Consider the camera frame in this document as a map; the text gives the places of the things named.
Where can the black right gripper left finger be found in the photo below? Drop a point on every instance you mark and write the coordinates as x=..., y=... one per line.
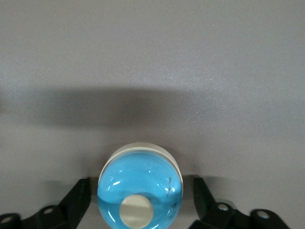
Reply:
x=59, y=214

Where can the table cover mat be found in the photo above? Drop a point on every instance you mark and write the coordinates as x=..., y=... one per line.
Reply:
x=152, y=59

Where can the blue dome bell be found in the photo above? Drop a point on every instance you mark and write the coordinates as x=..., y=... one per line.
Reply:
x=138, y=176

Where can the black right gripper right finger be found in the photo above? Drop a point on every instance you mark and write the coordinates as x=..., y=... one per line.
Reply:
x=214, y=214

